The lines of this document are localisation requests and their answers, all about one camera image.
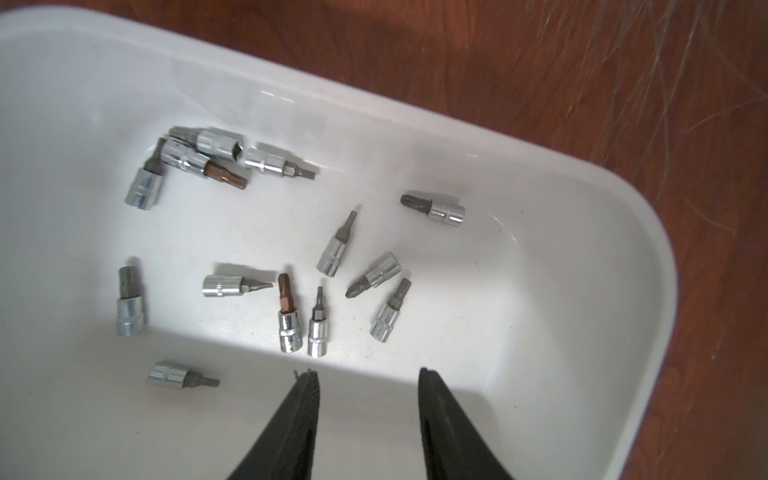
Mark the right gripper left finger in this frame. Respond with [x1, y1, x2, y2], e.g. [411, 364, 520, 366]
[229, 370, 321, 479]

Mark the white plastic storage box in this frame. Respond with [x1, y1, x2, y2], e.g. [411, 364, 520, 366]
[1, 7, 677, 479]

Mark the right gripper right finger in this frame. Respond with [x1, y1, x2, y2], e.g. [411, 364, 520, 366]
[418, 368, 512, 480]

